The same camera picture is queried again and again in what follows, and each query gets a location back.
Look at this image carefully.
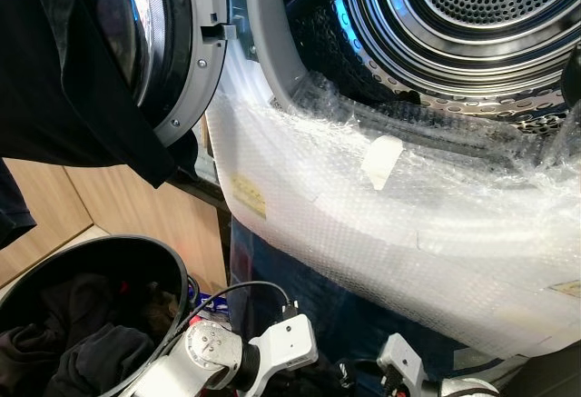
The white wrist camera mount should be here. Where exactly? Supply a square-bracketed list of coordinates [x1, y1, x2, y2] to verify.
[376, 332, 429, 397]
[243, 313, 320, 382]

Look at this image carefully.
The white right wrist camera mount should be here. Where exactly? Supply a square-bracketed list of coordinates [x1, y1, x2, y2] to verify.
[376, 332, 429, 397]

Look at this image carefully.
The yellow triangle warning sticker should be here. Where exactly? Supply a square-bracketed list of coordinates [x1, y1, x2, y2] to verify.
[548, 279, 581, 300]

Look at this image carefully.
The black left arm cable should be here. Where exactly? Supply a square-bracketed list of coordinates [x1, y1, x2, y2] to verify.
[171, 280, 302, 327]

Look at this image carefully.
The round grey washer door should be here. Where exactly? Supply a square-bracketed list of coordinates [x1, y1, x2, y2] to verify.
[95, 0, 239, 149]

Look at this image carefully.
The clear bubble wrap sheet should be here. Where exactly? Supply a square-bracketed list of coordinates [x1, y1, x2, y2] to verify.
[204, 68, 581, 363]

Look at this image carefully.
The perforated steel washer drum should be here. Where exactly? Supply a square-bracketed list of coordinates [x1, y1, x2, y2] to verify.
[280, 0, 581, 136]

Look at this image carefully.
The yellow rectangular label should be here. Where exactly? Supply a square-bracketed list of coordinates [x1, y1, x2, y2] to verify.
[228, 174, 270, 220]

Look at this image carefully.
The round black laundry basket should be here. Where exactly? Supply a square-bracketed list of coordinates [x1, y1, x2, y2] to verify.
[0, 234, 193, 397]

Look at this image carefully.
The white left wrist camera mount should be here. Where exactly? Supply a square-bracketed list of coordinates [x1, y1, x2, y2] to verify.
[243, 313, 320, 382]

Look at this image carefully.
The white tape strip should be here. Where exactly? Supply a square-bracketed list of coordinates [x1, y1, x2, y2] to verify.
[360, 135, 406, 192]

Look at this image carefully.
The blue and white box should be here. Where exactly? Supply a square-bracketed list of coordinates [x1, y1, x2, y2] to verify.
[189, 289, 230, 318]

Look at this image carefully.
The large black garment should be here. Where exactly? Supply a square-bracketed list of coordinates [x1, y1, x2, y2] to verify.
[0, 0, 199, 248]

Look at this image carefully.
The bubble-wrapped front-load washing machine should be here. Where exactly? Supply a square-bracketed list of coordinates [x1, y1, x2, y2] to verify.
[204, 0, 581, 363]

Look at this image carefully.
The crumpled tan brown garment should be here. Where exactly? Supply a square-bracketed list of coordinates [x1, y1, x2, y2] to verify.
[145, 283, 184, 327]

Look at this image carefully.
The crumpled black garment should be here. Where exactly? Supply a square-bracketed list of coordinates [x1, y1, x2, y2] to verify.
[0, 273, 157, 397]

